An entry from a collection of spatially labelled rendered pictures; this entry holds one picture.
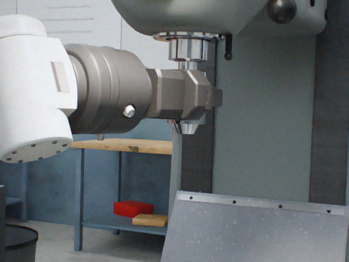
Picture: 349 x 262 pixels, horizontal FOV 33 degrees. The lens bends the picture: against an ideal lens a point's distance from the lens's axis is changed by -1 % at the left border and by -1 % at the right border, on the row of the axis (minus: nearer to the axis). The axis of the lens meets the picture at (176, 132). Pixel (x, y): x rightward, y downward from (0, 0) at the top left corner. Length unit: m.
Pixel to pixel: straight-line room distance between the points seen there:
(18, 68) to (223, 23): 0.24
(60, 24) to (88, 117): 5.32
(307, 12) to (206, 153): 0.39
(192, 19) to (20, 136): 0.23
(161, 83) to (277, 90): 0.47
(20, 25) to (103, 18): 5.10
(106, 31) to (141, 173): 1.36
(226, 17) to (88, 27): 5.08
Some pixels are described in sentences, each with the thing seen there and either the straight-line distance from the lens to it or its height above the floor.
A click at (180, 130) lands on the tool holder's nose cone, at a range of 0.69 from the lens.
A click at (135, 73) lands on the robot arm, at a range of 0.58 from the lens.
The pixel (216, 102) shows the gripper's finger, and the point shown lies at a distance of 0.70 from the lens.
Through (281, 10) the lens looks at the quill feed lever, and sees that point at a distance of 0.60.
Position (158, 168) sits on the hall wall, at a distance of 5.33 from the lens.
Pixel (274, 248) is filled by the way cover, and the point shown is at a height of 0.99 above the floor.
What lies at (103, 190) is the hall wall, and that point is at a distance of 5.61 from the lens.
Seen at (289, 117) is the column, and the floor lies 1.21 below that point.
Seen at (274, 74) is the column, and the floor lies 1.28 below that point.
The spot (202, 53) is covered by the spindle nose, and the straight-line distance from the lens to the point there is 0.69.
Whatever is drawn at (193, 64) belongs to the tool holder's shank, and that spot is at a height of 1.28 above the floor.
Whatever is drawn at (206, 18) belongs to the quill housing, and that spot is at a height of 1.32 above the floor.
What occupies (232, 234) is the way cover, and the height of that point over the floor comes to 1.00.
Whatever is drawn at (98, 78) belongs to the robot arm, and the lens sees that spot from 0.55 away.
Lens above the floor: 1.23
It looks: 3 degrees down
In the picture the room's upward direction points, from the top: 2 degrees clockwise
